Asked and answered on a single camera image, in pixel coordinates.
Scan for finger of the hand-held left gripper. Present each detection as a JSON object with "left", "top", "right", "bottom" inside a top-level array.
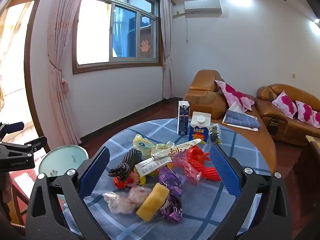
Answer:
[
  {"left": 0, "top": 122, "right": 25, "bottom": 140},
  {"left": 0, "top": 136, "right": 48, "bottom": 155}
]

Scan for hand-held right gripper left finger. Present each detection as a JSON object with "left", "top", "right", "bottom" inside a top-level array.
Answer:
[{"left": 25, "top": 145, "right": 110, "bottom": 240}]

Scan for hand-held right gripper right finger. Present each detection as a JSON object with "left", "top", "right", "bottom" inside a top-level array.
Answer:
[{"left": 210, "top": 144, "right": 293, "bottom": 240}]

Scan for red yellow candy wrapper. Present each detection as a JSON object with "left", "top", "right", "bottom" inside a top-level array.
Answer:
[{"left": 114, "top": 172, "right": 147, "bottom": 188}]

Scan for light blue waste bin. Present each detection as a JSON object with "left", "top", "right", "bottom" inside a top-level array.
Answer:
[{"left": 39, "top": 145, "right": 89, "bottom": 178}]

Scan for clear red plastic wrapper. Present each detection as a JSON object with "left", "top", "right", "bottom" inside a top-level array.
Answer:
[{"left": 172, "top": 155, "right": 202, "bottom": 186}]

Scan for clear pinkish plastic bag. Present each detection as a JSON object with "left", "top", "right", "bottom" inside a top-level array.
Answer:
[{"left": 102, "top": 186, "right": 153, "bottom": 214}]

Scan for yellow-green plastic bag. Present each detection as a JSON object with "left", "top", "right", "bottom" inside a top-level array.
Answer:
[{"left": 133, "top": 134, "right": 175, "bottom": 158}]

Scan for purple wrapper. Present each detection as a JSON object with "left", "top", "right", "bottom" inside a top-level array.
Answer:
[{"left": 158, "top": 166, "right": 183, "bottom": 223}]

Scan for yellow sponge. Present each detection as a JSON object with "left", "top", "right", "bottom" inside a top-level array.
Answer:
[{"left": 136, "top": 182, "right": 170, "bottom": 222}]

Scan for long white wrapper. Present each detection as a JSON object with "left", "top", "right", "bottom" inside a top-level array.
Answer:
[{"left": 135, "top": 138, "right": 201, "bottom": 178}]

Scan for small clear bag dark bits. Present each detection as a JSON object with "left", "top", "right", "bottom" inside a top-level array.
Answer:
[{"left": 209, "top": 123, "right": 222, "bottom": 145}]

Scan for wooden chair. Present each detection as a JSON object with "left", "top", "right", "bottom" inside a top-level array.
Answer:
[{"left": 0, "top": 172, "right": 31, "bottom": 233}]

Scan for blue plaid tablecloth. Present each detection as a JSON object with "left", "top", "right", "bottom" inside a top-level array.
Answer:
[{"left": 62, "top": 119, "right": 272, "bottom": 240}]

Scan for folded blue cloth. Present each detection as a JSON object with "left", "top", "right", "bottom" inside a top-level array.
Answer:
[{"left": 222, "top": 110, "right": 262, "bottom": 132}]

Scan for white tissue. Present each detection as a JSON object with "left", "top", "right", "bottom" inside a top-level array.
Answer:
[{"left": 228, "top": 102, "right": 245, "bottom": 113}]

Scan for white milk carton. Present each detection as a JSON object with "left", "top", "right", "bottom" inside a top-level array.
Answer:
[{"left": 177, "top": 100, "right": 191, "bottom": 136}]

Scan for tan leather sofa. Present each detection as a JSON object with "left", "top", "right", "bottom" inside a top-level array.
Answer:
[{"left": 256, "top": 84, "right": 320, "bottom": 147}]

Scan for pink white patterned pillow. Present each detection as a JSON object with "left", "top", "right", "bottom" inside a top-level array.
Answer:
[
  {"left": 311, "top": 111, "right": 320, "bottom": 129},
  {"left": 215, "top": 80, "right": 256, "bottom": 112},
  {"left": 271, "top": 90, "right": 298, "bottom": 119},
  {"left": 296, "top": 101, "right": 314, "bottom": 123}
]

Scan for tan leather armchair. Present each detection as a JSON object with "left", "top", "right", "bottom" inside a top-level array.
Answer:
[{"left": 183, "top": 69, "right": 258, "bottom": 121}]

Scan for pink curtain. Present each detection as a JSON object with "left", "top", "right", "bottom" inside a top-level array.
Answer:
[
  {"left": 47, "top": 0, "right": 87, "bottom": 145},
  {"left": 149, "top": 0, "right": 177, "bottom": 101}
]

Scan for brown framed window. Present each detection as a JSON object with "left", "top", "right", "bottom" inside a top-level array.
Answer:
[{"left": 72, "top": 0, "right": 163, "bottom": 75}]

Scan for white air conditioner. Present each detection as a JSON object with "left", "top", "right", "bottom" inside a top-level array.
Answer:
[{"left": 184, "top": 0, "right": 222, "bottom": 14}]

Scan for brown door frame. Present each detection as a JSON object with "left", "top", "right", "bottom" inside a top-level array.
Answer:
[{"left": 24, "top": 0, "right": 52, "bottom": 153}]

